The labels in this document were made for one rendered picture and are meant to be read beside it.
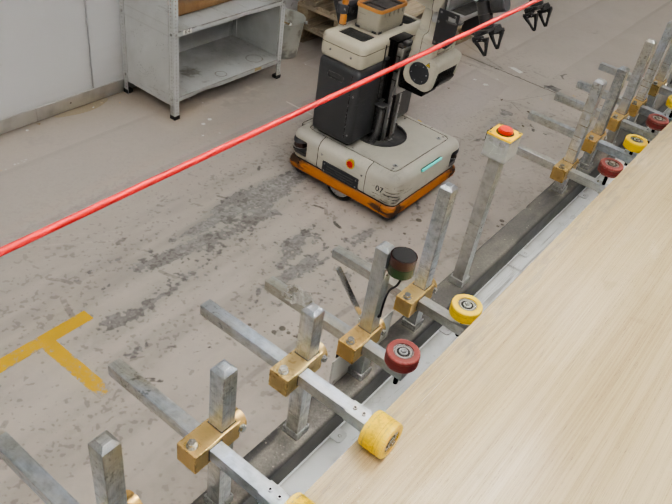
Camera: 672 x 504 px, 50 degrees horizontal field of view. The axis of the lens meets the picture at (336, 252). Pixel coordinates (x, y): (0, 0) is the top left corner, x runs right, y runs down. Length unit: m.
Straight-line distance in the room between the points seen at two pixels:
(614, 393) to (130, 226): 2.33
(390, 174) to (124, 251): 1.27
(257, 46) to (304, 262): 2.00
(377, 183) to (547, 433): 2.06
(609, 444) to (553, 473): 0.16
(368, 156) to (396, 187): 0.23
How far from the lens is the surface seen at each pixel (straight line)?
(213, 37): 4.89
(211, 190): 3.65
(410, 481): 1.46
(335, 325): 1.75
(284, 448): 1.71
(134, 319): 2.97
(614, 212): 2.39
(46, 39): 4.12
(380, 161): 3.50
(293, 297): 1.79
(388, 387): 1.97
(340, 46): 3.39
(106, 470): 1.18
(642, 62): 3.08
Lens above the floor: 2.09
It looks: 39 degrees down
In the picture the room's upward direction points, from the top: 9 degrees clockwise
